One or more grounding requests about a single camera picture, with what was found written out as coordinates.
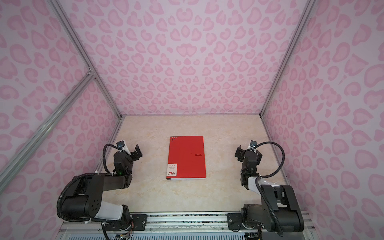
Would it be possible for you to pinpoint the red and black folder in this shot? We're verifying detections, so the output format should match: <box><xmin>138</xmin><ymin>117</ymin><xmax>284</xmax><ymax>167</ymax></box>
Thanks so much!
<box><xmin>166</xmin><ymin>136</ymin><xmax>207</xmax><ymax>180</ymax></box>

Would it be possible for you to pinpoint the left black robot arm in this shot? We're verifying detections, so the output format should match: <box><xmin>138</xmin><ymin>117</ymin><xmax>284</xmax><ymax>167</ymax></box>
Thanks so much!
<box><xmin>57</xmin><ymin>141</ymin><xmax>143</xmax><ymax>232</ymax></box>

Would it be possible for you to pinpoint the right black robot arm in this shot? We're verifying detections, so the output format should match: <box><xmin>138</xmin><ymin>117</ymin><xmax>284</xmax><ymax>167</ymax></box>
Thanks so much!
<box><xmin>227</xmin><ymin>141</ymin><xmax>305</xmax><ymax>240</ymax></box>

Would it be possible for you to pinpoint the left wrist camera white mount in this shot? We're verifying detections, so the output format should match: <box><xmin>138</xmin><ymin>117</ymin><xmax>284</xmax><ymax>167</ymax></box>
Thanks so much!
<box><xmin>116</xmin><ymin>140</ymin><xmax>131</xmax><ymax>155</ymax></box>

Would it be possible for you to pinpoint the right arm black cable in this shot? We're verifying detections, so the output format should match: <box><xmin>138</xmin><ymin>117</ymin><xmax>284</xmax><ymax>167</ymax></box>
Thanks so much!
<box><xmin>253</xmin><ymin>141</ymin><xmax>286</xmax><ymax>238</ymax></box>

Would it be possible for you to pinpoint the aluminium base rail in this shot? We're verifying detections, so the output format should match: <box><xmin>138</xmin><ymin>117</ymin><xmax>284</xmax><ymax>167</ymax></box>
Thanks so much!
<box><xmin>56</xmin><ymin>211</ymin><xmax>319</xmax><ymax>240</ymax></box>

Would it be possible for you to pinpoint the aluminium frame strut left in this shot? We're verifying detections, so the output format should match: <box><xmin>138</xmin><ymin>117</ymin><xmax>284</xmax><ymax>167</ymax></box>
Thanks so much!
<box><xmin>1</xmin><ymin>71</ymin><xmax>95</xmax><ymax>193</ymax></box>

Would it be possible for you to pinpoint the aluminium frame post right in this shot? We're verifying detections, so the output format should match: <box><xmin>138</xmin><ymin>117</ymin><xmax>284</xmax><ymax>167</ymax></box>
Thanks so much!
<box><xmin>260</xmin><ymin>0</ymin><xmax>319</xmax><ymax>120</ymax></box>

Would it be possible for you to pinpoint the aluminium frame post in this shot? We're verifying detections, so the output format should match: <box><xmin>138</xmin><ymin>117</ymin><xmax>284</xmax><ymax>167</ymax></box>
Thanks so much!
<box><xmin>47</xmin><ymin>0</ymin><xmax>123</xmax><ymax>120</ymax></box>
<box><xmin>260</xmin><ymin>0</ymin><xmax>319</xmax><ymax>120</ymax></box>

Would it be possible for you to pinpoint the aluminium frame post left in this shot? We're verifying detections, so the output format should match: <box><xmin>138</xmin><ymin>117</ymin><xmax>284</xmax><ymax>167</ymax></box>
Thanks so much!
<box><xmin>47</xmin><ymin>0</ymin><xmax>123</xmax><ymax>120</ymax></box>

